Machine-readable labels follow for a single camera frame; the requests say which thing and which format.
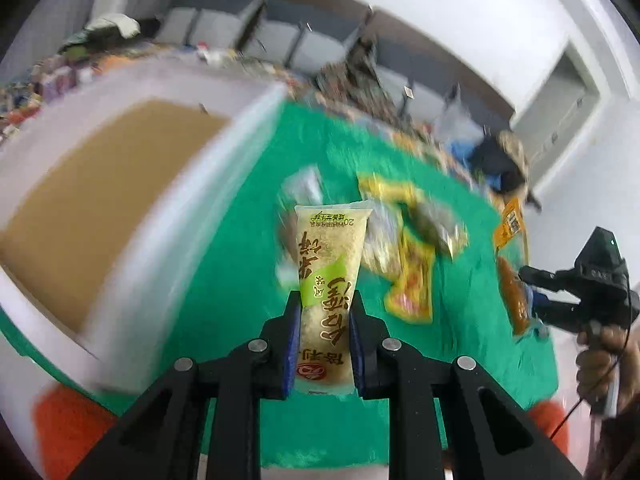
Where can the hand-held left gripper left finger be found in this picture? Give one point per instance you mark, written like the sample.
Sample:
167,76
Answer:
287,345

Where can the person's right forearm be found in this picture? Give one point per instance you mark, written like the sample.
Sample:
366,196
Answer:
620,445

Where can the blue cloth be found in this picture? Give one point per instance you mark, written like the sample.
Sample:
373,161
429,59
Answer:
462,152

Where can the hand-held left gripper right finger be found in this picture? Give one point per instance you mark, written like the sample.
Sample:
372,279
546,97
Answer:
356,355

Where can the pale green rice cracker packet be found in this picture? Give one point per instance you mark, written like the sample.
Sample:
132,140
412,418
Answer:
325,260

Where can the gold foil snack packet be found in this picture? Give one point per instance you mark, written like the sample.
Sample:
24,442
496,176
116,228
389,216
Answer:
430,225

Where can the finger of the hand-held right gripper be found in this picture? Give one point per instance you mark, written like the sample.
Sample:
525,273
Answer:
547,280
557,316

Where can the beige patterned cloth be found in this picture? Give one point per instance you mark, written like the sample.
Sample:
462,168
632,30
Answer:
517,147

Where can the yellow snack packet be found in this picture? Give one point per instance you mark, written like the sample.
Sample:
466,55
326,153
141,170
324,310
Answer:
412,280

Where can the colourful clutter pile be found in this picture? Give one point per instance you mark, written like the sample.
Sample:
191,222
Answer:
45,85

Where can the black bag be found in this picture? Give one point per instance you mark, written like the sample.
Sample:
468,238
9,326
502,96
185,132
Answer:
495,160

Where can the white door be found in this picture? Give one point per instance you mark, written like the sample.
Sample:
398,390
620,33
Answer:
555,110

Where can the white storage box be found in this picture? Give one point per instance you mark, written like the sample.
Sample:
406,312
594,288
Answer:
165,240

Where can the clear plastic bag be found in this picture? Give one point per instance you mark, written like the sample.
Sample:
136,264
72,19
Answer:
457,122

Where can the person's right hand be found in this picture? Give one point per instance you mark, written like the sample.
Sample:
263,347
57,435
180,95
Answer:
595,365

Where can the small silver snack packet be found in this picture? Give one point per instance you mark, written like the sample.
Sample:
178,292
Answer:
302,185

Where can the white cloth bundle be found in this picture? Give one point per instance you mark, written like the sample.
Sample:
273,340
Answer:
115,25

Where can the dark patterned cloth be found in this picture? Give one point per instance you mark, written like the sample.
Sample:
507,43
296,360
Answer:
360,90

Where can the orange sausage stick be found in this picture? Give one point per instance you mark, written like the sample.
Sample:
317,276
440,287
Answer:
515,300

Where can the orange snack packet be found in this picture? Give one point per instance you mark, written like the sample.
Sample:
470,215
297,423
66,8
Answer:
510,222

